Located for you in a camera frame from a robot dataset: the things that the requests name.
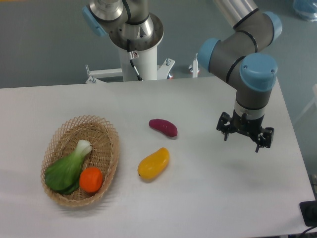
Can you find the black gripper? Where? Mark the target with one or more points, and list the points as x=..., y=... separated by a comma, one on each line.
x=251, y=128

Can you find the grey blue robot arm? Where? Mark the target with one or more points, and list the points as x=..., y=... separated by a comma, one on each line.
x=238, y=60

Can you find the woven wicker basket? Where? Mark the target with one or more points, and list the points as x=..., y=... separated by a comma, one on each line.
x=104, y=140

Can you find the purple sweet potato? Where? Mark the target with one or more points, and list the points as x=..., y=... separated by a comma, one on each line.
x=164, y=126

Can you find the yellow mango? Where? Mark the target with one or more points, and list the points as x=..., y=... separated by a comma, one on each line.
x=154, y=164

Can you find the black device at table edge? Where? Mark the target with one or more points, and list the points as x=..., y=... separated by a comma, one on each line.
x=309, y=212

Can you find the orange fruit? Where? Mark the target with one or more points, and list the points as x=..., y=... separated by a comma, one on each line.
x=91, y=180

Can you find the green bok choy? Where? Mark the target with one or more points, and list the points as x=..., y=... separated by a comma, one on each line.
x=63, y=175

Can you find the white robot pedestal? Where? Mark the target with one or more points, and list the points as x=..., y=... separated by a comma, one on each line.
x=138, y=48

